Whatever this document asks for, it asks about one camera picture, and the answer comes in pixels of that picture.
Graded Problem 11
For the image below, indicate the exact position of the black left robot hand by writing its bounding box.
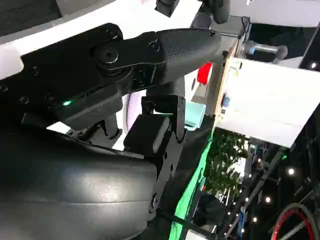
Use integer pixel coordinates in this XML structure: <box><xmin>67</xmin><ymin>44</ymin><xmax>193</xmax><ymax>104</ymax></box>
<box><xmin>154</xmin><ymin>0</ymin><xmax>231</xmax><ymax>25</ymax></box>

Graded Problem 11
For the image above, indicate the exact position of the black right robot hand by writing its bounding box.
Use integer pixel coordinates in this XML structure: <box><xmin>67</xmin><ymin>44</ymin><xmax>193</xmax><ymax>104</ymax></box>
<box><xmin>0</xmin><ymin>22</ymin><xmax>223</xmax><ymax>240</ymax></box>

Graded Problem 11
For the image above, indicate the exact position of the red round button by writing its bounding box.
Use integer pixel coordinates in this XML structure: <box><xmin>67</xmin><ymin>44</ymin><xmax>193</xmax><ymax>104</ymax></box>
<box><xmin>196</xmin><ymin>62</ymin><xmax>214</xmax><ymax>85</ymax></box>

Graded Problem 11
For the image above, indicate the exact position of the lilac plate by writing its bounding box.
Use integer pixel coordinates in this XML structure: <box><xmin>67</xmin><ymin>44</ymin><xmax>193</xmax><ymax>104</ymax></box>
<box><xmin>121</xmin><ymin>91</ymin><xmax>144</xmax><ymax>133</ymax></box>

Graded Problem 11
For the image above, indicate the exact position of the white panel with plywood edge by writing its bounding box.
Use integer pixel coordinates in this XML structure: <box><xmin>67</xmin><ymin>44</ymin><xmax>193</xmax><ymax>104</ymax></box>
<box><xmin>214</xmin><ymin>37</ymin><xmax>320</xmax><ymax>151</ymax></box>

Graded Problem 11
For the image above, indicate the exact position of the pale green mug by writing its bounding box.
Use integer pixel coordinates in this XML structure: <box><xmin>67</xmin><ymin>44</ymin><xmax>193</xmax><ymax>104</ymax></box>
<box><xmin>184</xmin><ymin>102</ymin><xmax>207</xmax><ymax>132</ymax></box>

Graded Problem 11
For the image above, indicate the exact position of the green cloth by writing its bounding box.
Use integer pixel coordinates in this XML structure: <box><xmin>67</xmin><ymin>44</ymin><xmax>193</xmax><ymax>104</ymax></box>
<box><xmin>172</xmin><ymin>129</ymin><xmax>216</xmax><ymax>240</ymax></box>

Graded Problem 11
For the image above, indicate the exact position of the green leafy plant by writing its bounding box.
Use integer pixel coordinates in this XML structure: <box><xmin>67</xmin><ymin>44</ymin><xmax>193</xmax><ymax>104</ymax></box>
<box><xmin>206</xmin><ymin>129</ymin><xmax>250</xmax><ymax>198</ymax></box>

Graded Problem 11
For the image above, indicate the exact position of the red-rimmed wheel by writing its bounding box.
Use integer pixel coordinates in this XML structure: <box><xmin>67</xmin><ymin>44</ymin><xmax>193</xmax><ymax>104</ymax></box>
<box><xmin>271</xmin><ymin>202</ymin><xmax>317</xmax><ymax>240</ymax></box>

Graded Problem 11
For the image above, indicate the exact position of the black metal frame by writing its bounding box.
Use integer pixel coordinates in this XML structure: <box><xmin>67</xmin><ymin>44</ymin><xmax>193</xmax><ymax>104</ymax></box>
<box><xmin>223</xmin><ymin>147</ymin><xmax>288</xmax><ymax>240</ymax></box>

